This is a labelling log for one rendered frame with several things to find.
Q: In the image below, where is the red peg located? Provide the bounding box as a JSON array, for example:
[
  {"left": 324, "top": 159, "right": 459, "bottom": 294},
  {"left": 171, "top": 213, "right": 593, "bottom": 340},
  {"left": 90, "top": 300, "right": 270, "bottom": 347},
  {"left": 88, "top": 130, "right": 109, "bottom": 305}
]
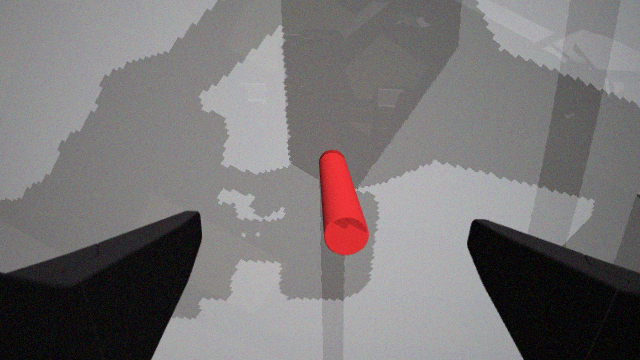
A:
[{"left": 319, "top": 150, "right": 369, "bottom": 256}]

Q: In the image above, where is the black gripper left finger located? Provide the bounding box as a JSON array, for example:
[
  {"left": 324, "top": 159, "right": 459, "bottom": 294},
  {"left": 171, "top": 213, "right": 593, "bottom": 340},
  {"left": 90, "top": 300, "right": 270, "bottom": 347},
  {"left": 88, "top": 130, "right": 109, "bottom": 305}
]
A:
[{"left": 0, "top": 210, "right": 202, "bottom": 360}]

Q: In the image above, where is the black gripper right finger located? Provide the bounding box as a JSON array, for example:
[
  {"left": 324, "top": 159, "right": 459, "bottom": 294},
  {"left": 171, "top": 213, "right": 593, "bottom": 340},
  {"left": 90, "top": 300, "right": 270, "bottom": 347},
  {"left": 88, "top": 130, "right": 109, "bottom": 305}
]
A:
[{"left": 467, "top": 219, "right": 640, "bottom": 360}]

